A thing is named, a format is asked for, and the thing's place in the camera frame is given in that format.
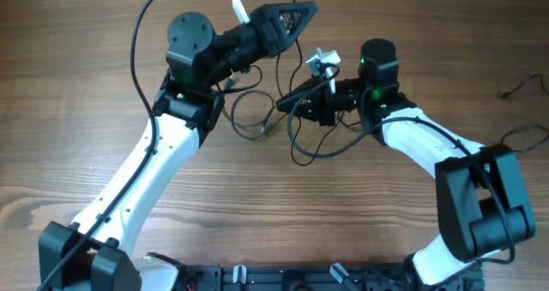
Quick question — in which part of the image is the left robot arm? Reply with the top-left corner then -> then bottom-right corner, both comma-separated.
39,1 -> 317,290

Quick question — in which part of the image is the right camera black cable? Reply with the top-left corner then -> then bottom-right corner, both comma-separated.
287,65 -> 516,291

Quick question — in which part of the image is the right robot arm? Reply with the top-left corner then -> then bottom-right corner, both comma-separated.
277,39 -> 535,290

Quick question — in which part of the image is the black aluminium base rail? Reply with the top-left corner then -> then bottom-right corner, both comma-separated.
179,263 -> 486,291

